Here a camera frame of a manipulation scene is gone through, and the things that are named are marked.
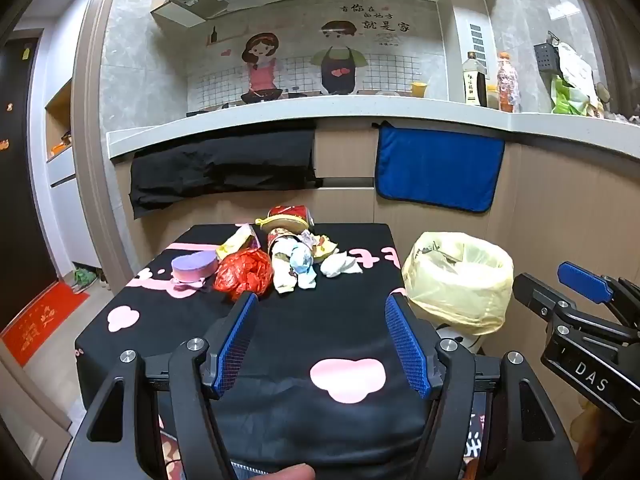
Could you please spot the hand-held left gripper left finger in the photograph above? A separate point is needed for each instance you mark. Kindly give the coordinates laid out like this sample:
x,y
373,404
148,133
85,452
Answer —
x,y
235,342

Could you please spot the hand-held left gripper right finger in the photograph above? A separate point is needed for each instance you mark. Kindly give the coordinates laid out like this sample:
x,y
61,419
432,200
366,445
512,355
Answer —
x,y
407,345

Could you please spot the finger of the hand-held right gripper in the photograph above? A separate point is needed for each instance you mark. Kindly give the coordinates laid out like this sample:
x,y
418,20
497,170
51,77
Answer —
x,y
582,280
537,295

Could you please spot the red plastic bag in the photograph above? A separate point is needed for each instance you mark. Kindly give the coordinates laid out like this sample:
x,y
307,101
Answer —
x,y
245,272

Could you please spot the yellow-bagged trash bin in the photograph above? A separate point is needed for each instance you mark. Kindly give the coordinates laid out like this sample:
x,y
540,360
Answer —
x,y
460,285

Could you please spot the pink striped wrapper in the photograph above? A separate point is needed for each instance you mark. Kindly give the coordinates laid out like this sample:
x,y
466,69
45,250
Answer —
x,y
285,275

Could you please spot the purple sponge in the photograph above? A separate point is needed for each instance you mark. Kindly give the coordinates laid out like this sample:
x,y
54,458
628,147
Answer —
x,y
195,265

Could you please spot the silver foil wrapper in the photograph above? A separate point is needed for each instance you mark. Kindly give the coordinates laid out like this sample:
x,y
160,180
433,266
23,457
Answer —
x,y
235,242

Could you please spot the blue tissue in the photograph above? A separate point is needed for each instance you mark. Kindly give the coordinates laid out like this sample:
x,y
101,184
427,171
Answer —
x,y
302,257

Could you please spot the red patterned packet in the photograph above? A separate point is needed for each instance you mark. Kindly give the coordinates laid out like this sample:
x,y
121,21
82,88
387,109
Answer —
x,y
282,241

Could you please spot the yellow white scouring pad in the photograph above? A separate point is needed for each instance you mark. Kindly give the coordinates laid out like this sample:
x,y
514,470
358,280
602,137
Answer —
x,y
280,224

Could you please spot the yellow snack packet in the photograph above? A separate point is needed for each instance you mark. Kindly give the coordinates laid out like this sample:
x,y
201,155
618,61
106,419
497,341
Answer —
x,y
325,247

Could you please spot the red drink can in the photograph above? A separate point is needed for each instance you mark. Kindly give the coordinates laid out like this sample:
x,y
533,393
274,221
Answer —
x,y
290,212

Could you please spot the person's right hand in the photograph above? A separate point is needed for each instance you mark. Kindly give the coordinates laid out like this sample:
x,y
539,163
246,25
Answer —
x,y
585,425

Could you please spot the person's left hand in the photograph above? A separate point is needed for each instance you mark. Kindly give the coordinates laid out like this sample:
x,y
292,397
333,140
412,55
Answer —
x,y
287,472

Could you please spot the black pink printed tablecloth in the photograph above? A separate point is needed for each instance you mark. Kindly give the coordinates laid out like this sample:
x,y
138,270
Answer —
x,y
310,320

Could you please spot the blue towel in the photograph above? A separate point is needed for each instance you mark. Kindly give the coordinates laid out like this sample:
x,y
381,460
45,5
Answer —
x,y
440,165

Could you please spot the green slipper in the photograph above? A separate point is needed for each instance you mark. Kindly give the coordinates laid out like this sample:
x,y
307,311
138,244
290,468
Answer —
x,y
84,280

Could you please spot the black cloth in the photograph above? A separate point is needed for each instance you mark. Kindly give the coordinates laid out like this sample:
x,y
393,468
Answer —
x,y
220,165

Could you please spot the red doormat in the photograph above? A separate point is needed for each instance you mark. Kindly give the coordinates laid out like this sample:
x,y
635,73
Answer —
x,y
40,325

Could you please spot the wooden kitchen cabinet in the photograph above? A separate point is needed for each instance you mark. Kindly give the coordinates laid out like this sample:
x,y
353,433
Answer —
x,y
345,152

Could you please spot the orange cap bottle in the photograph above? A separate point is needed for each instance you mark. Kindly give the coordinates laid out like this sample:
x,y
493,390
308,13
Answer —
x,y
507,85

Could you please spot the dark sauce bottle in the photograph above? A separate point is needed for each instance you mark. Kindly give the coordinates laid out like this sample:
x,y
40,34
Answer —
x,y
474,85

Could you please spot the white hallway cabinet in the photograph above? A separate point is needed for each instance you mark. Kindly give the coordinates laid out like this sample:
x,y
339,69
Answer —
x,y
65,200

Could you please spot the grey utensil holder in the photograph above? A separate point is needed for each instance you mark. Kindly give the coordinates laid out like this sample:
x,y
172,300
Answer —
x,y
545,57

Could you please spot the yellow cup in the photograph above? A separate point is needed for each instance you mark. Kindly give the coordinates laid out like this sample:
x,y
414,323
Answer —
x,y
419,89

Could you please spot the white vented column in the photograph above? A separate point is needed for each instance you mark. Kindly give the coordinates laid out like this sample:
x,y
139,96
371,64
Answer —
x,y
465,67

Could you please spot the grey kitchen countertop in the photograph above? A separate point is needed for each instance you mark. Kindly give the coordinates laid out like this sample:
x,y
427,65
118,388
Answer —
x,y
300,110

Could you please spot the dark door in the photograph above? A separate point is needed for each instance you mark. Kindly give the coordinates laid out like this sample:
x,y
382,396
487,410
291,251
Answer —
x,y
20,185

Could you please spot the cartoon wall sticker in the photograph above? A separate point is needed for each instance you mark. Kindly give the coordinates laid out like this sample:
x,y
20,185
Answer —
x,y
300,60

